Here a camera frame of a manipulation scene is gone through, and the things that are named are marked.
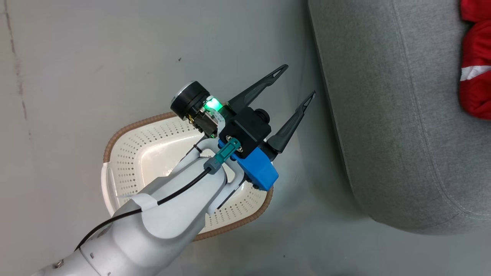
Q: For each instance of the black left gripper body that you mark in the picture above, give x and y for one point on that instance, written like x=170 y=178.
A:
x=245 y=128

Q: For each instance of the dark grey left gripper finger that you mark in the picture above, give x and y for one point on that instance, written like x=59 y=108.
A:
x=253 y=92
x=289 y=128

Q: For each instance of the red garment with white trim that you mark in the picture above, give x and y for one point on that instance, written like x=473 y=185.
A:
x=477 y=92

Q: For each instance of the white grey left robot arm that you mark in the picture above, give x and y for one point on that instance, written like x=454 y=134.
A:
x=172 y=207

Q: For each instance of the cream perforated laundry basket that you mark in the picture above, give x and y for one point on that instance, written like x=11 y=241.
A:
x=142 y=153

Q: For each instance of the grey fabric sofa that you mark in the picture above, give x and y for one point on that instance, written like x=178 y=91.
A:
x=399 y=115

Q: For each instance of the white tape tag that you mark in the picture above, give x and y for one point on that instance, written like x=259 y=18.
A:
x=145 y=201

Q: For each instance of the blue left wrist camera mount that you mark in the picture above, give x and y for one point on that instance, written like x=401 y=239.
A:
x=259 y=170

